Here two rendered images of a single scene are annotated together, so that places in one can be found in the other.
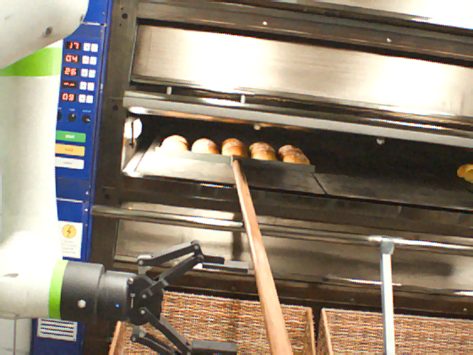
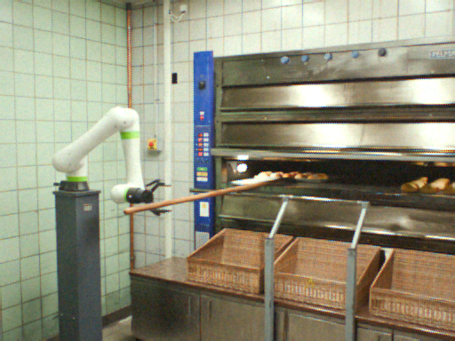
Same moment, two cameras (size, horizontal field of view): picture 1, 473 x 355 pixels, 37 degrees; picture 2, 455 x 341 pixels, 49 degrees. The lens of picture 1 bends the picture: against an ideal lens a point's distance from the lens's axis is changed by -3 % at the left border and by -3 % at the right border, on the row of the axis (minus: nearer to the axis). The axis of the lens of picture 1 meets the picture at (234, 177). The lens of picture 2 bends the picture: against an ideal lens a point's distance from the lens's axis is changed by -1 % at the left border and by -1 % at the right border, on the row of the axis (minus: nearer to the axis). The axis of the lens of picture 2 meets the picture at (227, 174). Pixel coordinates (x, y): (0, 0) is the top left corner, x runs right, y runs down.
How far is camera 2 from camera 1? 202 cm
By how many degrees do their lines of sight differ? 35
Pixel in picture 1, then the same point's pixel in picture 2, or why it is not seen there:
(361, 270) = (314, 219)
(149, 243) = (232, 210)
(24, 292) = (118, 194)
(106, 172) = (216, 182)
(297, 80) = (278, 138)
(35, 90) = (128, 142)
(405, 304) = (338, 237)
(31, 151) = (129, 159)
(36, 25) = (111, 124)
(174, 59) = (235, 136)
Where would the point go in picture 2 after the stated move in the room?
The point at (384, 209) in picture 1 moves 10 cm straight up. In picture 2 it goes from (321, 191) to (321, 176)
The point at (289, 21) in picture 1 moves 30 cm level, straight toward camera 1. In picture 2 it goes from (274, 115) to (249, 114)
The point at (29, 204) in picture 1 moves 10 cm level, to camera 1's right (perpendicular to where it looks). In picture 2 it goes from (130, 174) to (142, 175)
